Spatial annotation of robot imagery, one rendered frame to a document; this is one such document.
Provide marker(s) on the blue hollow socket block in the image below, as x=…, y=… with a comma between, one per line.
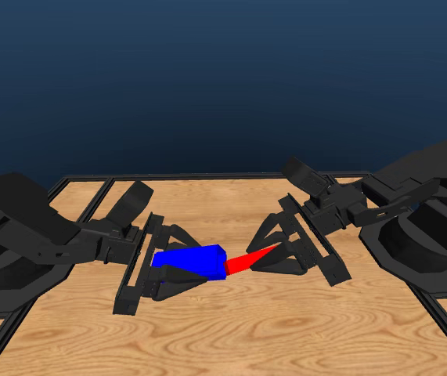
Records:
x=192, y=260

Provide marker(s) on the thin red peg bar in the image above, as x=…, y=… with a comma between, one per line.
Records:
x=242, y=263

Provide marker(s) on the black table frame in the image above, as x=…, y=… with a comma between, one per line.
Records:
x=207, y=175

